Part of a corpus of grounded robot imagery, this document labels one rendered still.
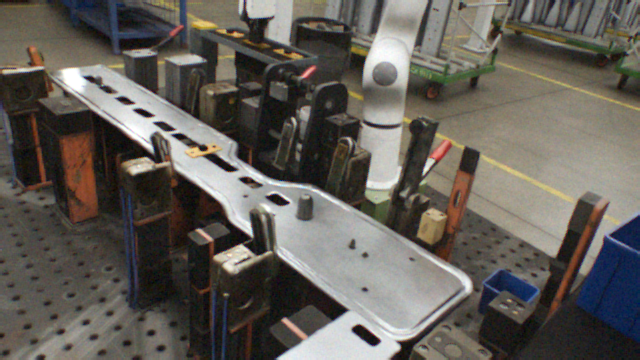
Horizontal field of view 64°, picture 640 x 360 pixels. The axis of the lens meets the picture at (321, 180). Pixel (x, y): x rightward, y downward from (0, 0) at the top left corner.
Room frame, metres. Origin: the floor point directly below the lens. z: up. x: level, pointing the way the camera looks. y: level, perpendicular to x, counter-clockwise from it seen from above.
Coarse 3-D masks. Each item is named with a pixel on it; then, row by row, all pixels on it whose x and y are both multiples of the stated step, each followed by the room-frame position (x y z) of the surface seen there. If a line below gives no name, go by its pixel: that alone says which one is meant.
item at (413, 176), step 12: (420, 120) 0.85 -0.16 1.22; (432, 120) 0.87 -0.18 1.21; (420, 132) 0.84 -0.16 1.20; (432, 132) 0.86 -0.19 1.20; (420, 144) 0.87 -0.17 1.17; (408, 156) 0.87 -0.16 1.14; (420, 156) 0.85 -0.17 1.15; (408, 168) 0.87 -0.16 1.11; (420, 168) 0.85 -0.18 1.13; (408, 180) 0.86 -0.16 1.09; (420, 180) 0.86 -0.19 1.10; (396, 192) 0.86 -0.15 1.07; (408, 192) 0.84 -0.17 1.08
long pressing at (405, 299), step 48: (96, 96) 1.30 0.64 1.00; (144, 96) 1.35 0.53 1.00; (144, 144) 1.06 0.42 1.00; (240, 192) 0.89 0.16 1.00; (288, 192) 0.92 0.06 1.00; (288, 240) 0.75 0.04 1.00; (336, 240) 0.77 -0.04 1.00; (384, 240) 0.79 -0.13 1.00; (336, 288) 0.64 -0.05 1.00; (384, 288) 0.65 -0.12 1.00; (432, 288) 0.67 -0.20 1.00
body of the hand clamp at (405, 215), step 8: (400, 200) 0.88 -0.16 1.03; (424, 200) 0.87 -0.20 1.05; (392, 208) 0.86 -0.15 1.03; (400, 208) 0.85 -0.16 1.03; (408, 208) 0.84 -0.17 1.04; (416, 208) 0.84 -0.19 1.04; (424, 208) 0.87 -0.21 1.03; (392, 216) 0.86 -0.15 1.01; (400, 216) 0.85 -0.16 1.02; (408, 216) 0.84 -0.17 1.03; (416, 216) 0.85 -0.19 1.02; (392, 224) 0.86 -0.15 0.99; (400, 224) 0.85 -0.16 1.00; (408, 224) 0.84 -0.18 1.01; (416, 224) 0.86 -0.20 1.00; (400, 232) 0.84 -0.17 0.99; (408, 232) 0.84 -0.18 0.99; (416, 232) 0.87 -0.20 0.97; (416, 240) 0.87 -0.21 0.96; (376, 336) 0.84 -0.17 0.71
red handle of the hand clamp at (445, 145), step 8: (440, 144) 0.94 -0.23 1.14; (448, 144) 0.94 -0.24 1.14; (440, 152) 0.92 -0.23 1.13; (432, 160) 0.91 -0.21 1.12; (440, 160) 0.92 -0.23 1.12; (424, 168) 0.90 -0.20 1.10; (432, 168) 0.91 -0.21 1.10; (424, 176) 0.89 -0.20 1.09; (408, 184) 0.87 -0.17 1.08; (400, 192) 0.86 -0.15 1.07
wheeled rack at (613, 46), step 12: (636, 0) 7.33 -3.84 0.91; (612, 12) 8.08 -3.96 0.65; (624, 12) 7.14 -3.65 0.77; (492, 24) 8.38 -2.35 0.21; (516, 24) 8.20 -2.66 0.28; (540, 24) 8.25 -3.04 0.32; (624, 24) 7.92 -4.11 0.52; (492, 36) 8.44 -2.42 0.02; (540, 36) 7.80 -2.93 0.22; (552, 36) 7.68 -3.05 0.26; (564, 36) 7.67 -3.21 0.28; (576, 36) 7.79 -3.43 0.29; (636, 36) 7.80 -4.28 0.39; (588, 48) 7.31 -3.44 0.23; (600, 48) 7.21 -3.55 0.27; (612, 48) 7.22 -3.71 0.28; (624, 48) 7.48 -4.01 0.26; (600, 60) 7.25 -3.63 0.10; (612, 60) 7.83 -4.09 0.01
